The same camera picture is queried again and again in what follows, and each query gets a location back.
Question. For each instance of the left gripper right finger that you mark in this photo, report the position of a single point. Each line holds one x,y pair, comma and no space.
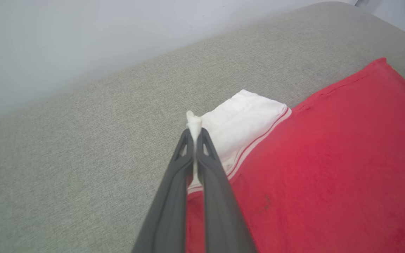
223,218

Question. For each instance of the red and white garment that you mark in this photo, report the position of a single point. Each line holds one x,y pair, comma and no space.
329,158

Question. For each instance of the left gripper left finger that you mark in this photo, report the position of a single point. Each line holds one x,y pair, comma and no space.
169,218

